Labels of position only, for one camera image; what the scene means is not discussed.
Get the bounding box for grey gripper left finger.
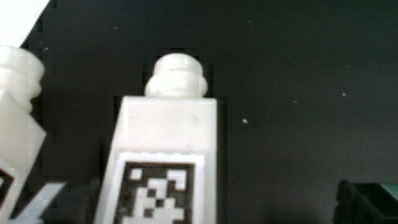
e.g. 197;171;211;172
0;181;97;224

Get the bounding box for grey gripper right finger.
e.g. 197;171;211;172
336;180;398;224

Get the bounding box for white leg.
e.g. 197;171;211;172
0;46;46;224
92;53;216;224

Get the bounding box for white leg far left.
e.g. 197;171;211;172
0;46;46;224

